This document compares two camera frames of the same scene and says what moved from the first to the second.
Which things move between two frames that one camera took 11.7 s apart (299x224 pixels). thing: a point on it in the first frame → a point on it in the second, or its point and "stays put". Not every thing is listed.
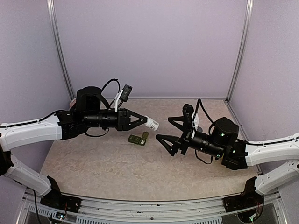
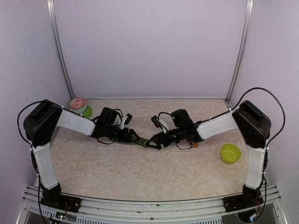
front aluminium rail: [31, 209] stays put
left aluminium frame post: [54, 25] stays put
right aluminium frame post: [245, 35] stays put
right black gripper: [185, 140] → [156, 138]
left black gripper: [123, 119] → [129, 138]
